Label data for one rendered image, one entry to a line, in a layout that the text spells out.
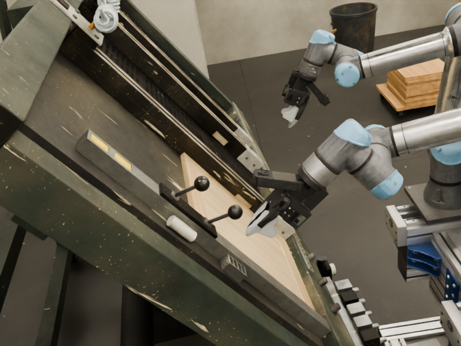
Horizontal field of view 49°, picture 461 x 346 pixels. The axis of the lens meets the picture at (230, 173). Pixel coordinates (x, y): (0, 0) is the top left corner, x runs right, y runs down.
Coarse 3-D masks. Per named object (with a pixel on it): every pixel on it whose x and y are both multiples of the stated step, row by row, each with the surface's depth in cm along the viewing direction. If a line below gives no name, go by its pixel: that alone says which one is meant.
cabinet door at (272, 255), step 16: (192, 160) 173; (192, 176) 160; (208, 176) 174; (192, 192) 150; (208, 192) 163; (224, 192) 177; (208, 208) 152; (224, 208) 165; (224, 224) 153; (240, 224) 166; (240, 240) 155; (256, 240) 168; (272, 240) 184; (256, 256) 156; (272, 256) 170; (288, 256) 185; (272, 272) 158; (288, 272) 172; (288, 288) 158; (304, 288) 172
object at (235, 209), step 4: (228, 208) 125; (232, 208) 123; (236, 208) 123; (240, 208) 124; (228, 212) 124; (232, 212) 123; (236, 212) 123; (240, 212) 123; (220, 216) 127; (224, 216) 127; (228, 216) 126; (232, 216) 123; (236, 216) 123; (240, 216) 124; (204, 220) 130; (208, 220) 130; (212, 220) 129; (216, 220) 129; (208, 224) 130
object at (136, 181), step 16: (80, 144) 112; (96, 144) 113; (96, 160) 115; (112, 160) 116; (112, 176) 118; (128, 176) 118; (144, 176) 123; (144, 192) 121; (160, 208) 124; (192, 224) 128; (208, 240) 131; (224, 240) 136; (224, 256) 134; (240, 256) 137; (256, 272) 139; (272, 288) 143; (288, 304) 147; (304, 304) 153; (304, 320) 151; (320, 320) 155; (320, 336) 156
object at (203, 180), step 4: (200, 176) 118; (204, 176) 119; (196, 180) 118; (200, 180) 118; (204, 180) 118; (208, 180) 119; (196, 184) 118; (200, 184) 117; (204, 184) 118; (208, 184) 118; (188, 188) 122; (192, 188) 121; (196, 188) 118; (200, 188) 118; (204, 188) 118; (208, 188) 119; (172, 192) 125; (180, 192) 123; (184, 192) 123; (172, 196) 125; (176, 196) 125; (176, 200) 125
